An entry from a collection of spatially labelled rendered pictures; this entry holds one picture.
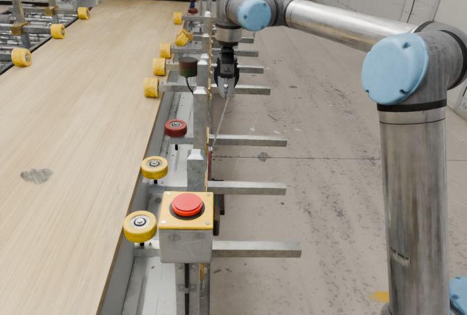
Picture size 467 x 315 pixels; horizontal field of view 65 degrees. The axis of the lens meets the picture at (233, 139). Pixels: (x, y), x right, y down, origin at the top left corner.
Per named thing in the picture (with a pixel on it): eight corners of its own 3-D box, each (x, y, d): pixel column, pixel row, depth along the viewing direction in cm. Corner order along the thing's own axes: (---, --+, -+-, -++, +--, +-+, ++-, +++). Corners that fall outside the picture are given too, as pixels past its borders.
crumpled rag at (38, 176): (58, 171, 106) (57, 164, 104) (43, 185, 100) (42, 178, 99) (31, 166, 107) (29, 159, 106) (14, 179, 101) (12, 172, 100)
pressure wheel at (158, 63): (165, 54, 171) (163, 68, 168) (167, 65, 178) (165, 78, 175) (152, 53, 171) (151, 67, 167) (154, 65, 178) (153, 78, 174)
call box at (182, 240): (212, 230, 56) (213, 190, 52) (211, 268, 50) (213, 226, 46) (165, 230, 55) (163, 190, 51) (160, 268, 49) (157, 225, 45)
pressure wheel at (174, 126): (187, 144, 142) (187, 118, 136) (186, 156, 135) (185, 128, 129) (167, 143, 141) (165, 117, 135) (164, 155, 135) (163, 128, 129)
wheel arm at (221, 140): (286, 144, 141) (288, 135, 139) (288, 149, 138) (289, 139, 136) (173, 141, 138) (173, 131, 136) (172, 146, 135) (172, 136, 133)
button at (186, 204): (202, 201, 51) (202, 192, 50) (201, 222, 47) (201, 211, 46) (174, 201, 51) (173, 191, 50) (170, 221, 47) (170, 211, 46)
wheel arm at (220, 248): (297, 250, 100) (299, 239, 98) (299, 261, 97) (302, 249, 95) (136, 249, 97) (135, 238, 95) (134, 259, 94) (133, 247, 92)
